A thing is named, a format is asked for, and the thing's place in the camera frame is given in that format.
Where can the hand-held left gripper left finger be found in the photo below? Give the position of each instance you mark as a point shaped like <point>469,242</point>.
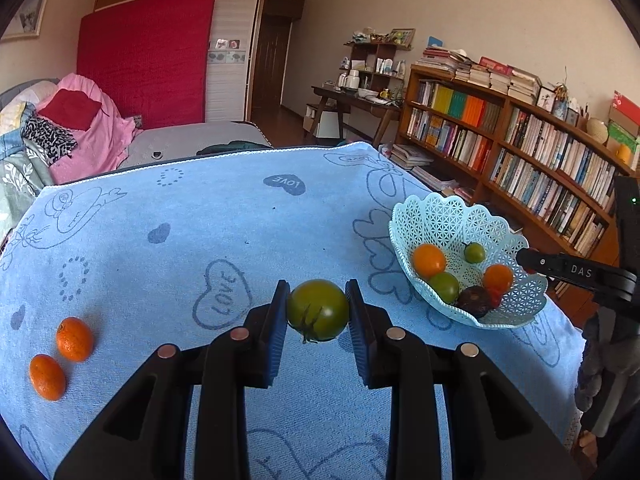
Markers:
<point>277,330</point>

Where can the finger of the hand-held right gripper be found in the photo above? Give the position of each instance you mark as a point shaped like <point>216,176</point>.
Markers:
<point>575,271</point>

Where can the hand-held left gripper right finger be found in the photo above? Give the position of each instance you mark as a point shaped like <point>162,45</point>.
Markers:
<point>357,335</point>

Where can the large green tomato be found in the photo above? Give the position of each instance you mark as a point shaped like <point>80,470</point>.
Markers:
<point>320,310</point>

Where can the small mandarin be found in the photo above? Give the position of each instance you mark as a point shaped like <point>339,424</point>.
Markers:
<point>47,377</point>
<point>498,278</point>
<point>75,339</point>

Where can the red tomato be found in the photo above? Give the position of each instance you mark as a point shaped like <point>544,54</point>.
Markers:
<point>496,299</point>

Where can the medium green tomato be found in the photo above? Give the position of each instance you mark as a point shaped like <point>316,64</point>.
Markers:
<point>444,287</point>

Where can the small green tomato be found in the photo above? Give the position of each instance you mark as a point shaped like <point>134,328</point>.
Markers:
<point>474,253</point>

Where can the large orange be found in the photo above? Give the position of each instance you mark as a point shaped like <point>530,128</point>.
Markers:
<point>429,261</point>

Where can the dark brown wrinkled fruit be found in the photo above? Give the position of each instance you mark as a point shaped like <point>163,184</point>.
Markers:
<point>474,301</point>

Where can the light blue lattice plastic basket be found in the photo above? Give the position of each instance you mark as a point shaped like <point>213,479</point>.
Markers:
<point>440,220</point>

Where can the person's right hand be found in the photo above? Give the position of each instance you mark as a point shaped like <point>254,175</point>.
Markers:
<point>592,360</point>

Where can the wooden bookshelf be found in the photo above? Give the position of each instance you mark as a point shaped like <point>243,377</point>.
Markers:
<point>607,250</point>

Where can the stack of coloured boxes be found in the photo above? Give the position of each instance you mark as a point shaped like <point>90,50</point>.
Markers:
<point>625,132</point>

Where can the cream round vase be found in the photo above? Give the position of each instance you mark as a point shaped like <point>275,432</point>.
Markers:
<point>597,131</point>

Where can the rows of shelved books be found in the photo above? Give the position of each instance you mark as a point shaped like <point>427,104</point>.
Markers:
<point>530,160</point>

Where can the light blue printed blanket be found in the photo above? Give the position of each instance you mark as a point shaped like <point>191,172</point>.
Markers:
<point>150,285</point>

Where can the small framed picture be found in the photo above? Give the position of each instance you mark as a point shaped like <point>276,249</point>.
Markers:
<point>546,99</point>

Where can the pile of books on floor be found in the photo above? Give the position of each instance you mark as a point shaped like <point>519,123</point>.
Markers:
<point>410,156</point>

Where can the dark green cloth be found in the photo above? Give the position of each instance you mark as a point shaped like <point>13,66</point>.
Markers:
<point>225,148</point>

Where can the grey bed mattress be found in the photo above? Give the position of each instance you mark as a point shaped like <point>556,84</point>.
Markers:
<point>200,137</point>

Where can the stacks of books atop bookshelf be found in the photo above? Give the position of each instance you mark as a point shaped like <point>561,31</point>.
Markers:
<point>480,72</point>

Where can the white box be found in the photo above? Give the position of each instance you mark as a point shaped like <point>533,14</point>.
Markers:
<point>327,124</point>

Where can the wooden desk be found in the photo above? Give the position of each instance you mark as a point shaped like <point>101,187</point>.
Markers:
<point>350,97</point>

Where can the dark wooden door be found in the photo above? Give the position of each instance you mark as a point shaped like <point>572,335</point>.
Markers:
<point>270,60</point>

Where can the pink blanket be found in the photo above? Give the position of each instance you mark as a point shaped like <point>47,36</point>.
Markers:
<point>90,130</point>

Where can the wooden desk hutch shelf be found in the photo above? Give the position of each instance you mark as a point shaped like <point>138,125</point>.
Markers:
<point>372,52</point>

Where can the framed colourful picture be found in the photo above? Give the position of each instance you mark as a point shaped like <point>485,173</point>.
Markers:
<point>402,37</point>

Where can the floral quilt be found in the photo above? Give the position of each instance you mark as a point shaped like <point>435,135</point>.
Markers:
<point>20,180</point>

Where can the leopard print cloth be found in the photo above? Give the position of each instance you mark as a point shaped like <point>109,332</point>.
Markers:
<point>47,140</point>

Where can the red pillow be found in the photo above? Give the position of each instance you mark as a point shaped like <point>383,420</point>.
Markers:
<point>70,107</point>

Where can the red quilted mattress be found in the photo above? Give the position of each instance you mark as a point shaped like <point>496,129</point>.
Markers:
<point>145,55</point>

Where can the blue patched quilt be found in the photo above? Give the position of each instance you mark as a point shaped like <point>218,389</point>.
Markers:
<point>10,122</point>

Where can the decorative wall tile strip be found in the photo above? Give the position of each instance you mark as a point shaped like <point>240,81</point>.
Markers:
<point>227,50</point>

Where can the framed wall picture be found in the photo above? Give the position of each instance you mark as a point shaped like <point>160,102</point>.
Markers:
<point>27,15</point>

